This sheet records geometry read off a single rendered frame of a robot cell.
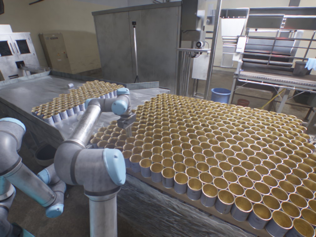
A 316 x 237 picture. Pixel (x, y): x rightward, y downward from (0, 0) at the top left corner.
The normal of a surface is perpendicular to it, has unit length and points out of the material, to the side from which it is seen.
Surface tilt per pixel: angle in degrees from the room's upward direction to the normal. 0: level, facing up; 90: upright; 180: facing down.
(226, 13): 90
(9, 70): 90
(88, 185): 59
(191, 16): 90
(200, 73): 90
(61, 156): 21
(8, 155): 71
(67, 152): 5
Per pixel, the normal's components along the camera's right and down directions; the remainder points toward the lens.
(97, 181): 0.11, -0.07
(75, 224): 0.00, -0.87
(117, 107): 0.04, 0.48
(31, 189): 0.76, 0.24
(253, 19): -0.51, 0.43
